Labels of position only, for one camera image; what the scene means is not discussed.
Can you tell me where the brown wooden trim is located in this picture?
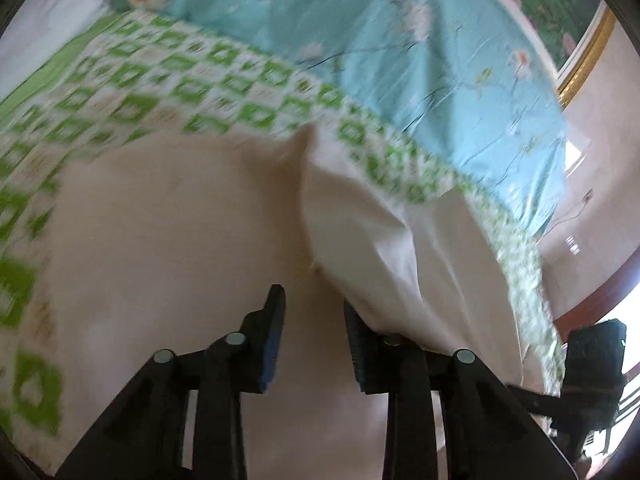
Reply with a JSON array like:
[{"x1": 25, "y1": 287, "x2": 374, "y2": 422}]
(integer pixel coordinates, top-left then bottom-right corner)
[{"x1": 552, "y1": 260, "x2": 640, "y2": 346}]

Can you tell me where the white garment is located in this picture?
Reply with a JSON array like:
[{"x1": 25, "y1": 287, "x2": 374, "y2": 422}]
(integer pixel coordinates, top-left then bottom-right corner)
[{"x1": 39, "y1": 122, "x2": 548, "y2": 480}]

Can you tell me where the white towel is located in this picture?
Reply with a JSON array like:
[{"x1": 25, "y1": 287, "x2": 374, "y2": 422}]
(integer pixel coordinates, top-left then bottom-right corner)
[{"x1": 0, "y1": 0, "x2": 115, "y2": 105}]

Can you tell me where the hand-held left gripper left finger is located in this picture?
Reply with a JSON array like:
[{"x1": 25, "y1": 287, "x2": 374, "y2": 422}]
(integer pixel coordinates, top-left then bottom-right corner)
[{"x1": 54, "y1": 284, "x2": 287, "y2": 480}]

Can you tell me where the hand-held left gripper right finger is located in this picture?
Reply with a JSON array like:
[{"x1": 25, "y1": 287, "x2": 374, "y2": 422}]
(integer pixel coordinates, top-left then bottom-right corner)
[{"x1": 343, "y1": 299, "x2": 577, "y2": 480}]

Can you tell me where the blue floral quilt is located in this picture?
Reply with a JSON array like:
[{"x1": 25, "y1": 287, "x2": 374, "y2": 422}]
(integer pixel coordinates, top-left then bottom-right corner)
[{"x1": 102, "y1": 0, "x2": 570, "y2": 242}]

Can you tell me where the green checked bed sheet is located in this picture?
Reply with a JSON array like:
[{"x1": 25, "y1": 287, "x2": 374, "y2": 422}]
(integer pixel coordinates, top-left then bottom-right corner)
[{"x1": 0, "y1": 10, "x2": 568, "y2": 443}]

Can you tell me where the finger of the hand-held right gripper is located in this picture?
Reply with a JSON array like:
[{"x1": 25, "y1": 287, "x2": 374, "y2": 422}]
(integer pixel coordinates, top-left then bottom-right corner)
[{"x1": 504, "y1": 383, "x2": 567, "y2": 417}]

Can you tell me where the gold framed floral picture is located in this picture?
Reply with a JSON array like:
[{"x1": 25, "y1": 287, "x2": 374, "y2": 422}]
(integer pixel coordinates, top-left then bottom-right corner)
[{"x1": 470, "y1": 0, "x2": 618, "y2": 110}]

